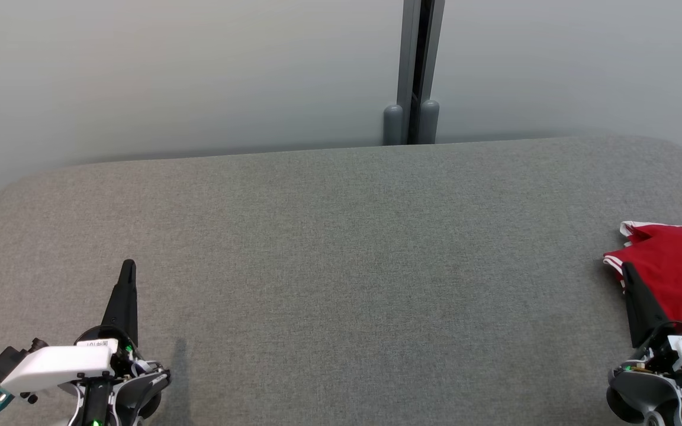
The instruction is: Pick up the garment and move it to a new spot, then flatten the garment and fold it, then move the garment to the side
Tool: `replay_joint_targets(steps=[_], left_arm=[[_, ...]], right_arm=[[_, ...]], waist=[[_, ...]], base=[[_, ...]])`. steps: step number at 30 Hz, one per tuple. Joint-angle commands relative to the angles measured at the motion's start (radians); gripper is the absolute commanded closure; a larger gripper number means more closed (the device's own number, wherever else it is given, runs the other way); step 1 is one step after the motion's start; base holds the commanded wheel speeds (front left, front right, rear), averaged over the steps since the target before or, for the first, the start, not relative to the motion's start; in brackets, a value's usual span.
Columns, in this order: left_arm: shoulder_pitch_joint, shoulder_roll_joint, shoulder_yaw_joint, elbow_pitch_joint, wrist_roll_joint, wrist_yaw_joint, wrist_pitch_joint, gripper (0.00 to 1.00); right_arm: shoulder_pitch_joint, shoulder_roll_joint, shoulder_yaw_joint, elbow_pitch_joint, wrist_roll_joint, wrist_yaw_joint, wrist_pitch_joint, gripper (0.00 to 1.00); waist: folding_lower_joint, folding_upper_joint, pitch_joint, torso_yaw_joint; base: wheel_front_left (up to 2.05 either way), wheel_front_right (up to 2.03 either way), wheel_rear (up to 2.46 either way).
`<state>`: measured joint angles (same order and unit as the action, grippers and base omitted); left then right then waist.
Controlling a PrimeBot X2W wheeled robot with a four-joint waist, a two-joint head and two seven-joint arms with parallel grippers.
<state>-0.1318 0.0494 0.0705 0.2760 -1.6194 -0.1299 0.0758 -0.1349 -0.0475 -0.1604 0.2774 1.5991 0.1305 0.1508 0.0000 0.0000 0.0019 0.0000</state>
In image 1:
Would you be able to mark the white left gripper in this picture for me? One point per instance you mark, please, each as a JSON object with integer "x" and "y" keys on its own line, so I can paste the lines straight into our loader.
{"x": 63, "y": 361}

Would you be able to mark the red jersey with white sleeves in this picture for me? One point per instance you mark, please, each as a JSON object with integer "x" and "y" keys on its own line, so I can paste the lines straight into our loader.
{"x": 681, "y": 284}

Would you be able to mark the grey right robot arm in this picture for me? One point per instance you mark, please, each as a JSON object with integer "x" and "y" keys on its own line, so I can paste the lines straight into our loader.
{"x": 637, "y": 393}

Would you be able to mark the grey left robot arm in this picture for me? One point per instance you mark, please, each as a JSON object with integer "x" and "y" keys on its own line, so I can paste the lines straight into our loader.
{"x": 95, "y": 408}

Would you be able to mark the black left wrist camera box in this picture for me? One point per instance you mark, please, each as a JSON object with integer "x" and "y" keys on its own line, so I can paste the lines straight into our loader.
{"x": 6, "y": 361}

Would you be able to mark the grey partition post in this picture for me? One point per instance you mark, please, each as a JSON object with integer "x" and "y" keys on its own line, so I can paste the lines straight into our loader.
{"x": 407, "y": 59}

